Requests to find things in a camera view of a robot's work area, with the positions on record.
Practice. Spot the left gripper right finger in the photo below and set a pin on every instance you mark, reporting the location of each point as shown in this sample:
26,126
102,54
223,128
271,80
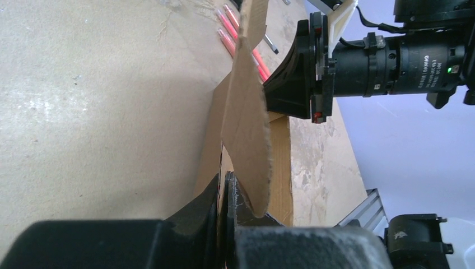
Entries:
253,242

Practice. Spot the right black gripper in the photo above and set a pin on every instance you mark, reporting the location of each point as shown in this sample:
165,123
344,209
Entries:
429,50

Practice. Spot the aluminium frame rail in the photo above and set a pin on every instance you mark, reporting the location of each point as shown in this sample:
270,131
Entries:
369,214

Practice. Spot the black yellow screwdriver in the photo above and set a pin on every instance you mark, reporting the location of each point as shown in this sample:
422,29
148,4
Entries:
271,44

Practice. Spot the brown cardboard box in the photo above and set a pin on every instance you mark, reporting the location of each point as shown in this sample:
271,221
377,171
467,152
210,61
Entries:
242,137

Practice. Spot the red pen with label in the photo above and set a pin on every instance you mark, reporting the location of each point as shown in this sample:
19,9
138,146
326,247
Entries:
229,30

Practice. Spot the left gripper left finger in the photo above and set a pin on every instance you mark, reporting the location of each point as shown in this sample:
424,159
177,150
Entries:
187,239

